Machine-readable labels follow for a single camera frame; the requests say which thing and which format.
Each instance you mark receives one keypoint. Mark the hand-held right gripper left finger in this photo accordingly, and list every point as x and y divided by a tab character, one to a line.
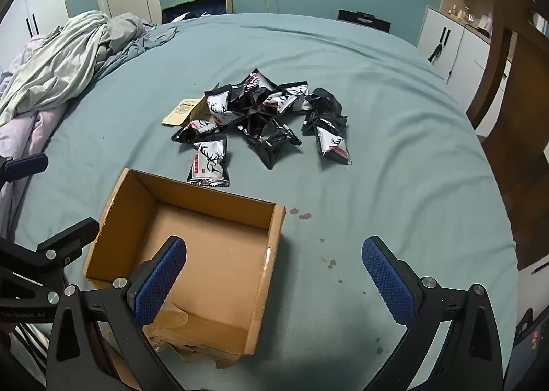
158	281

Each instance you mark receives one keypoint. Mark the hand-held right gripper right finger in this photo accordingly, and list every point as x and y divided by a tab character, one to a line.
388	283

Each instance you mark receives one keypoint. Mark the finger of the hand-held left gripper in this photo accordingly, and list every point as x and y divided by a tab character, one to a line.
70	236
28	165

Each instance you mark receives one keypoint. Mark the cardboard box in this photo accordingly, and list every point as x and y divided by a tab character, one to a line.
206	245

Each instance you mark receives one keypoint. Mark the brown paper packet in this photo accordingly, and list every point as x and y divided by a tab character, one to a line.
179	113
200	105

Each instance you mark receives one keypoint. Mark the pile of black snack packets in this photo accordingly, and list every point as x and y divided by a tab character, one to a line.
266	114

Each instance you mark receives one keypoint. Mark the striped cloth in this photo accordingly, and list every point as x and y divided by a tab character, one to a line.
30	352

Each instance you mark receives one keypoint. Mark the crumpled grey blanket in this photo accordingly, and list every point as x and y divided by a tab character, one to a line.
64	56

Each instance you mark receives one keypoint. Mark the dark screen device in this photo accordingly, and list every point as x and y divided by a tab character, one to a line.
529	348

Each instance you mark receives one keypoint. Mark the white wardrobe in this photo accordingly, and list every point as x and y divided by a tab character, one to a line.
36	9

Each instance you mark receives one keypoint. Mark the wooden chair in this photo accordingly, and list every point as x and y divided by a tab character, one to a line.
514	116

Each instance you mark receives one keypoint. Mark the white cabinet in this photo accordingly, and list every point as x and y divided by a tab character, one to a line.
454	39

